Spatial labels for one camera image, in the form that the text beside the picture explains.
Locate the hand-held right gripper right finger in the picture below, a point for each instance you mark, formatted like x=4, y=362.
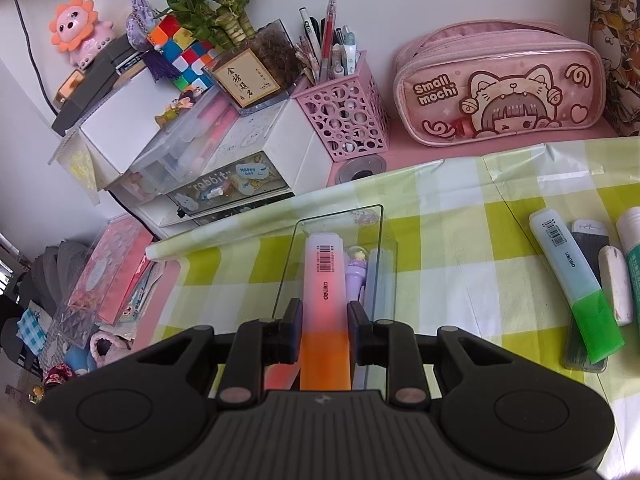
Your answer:
x=357, y=332

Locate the purple pen with figure top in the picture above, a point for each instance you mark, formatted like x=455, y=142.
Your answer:
x=356, y=272

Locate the bunch of pens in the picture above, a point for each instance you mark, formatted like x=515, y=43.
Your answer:
x=327, y=45

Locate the colourful puzzle cube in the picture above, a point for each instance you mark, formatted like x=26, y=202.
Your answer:
x=185, y=60

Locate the red patterned cloth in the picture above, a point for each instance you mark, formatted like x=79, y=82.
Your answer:
x=55, y=375

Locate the yellow printed plastic sheet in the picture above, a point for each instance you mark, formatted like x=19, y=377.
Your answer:
x=80, y=165

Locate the pink plush slipper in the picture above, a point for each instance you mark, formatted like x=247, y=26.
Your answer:
x=102, y=350

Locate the pink gift box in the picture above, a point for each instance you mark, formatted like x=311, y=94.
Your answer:
x=115, y=265

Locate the green highlighter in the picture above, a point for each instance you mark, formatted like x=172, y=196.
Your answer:
x=565, y=260

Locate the small orange stamp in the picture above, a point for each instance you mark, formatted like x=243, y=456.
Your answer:
x=70, y=87

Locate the clear plastic box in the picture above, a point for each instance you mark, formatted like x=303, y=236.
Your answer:
x=292, y=280

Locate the clear lidded storage box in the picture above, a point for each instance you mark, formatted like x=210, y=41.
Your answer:
x=170, y=160

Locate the pink highlighter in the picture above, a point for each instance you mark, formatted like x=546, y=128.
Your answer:
x=282, y=377

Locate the lucky bamboo in glass vase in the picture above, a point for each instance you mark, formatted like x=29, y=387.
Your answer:
x=270, y=55

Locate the purple tassel charm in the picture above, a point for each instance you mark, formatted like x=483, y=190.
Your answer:
x=160, y=67

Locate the clear faceted box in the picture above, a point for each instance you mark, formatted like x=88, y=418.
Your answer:
x=75, y=320

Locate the white cardboard box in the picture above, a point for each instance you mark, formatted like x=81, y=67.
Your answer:
x=115, y=130

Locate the pink cartoon pencil case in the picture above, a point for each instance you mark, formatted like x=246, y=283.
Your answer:
x=500, y=90

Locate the silver desk grommet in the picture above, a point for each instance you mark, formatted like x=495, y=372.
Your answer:
x=372, y=164

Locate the small cartoon figurine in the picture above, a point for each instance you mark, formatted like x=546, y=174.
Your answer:
x=172, y=110

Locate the white eraser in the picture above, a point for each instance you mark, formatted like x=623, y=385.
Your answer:
x=617, y=285

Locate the black stapler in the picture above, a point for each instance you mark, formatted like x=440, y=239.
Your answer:
x=95, y=90

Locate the white drawer organizer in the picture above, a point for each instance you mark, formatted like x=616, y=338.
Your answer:
x=300, y=135

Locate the orange highlighter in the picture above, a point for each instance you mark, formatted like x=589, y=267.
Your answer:
x=325, y=285

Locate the white glue stick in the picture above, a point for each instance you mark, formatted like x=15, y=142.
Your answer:
x=631, y=250

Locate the blue checked cloth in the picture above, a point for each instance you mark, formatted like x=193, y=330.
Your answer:
x=32, y=332

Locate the green checked tablecloth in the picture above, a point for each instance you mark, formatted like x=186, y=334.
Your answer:
x=450, y=260

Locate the pink lion toy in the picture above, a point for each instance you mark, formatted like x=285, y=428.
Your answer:
x=75, y=25

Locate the grey chair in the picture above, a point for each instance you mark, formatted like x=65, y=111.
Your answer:
x=55, y=265

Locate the pink perforated pen holder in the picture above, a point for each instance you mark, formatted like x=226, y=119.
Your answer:
x=345, y=115

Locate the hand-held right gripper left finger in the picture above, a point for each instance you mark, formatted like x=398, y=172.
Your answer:
x=292, y=330

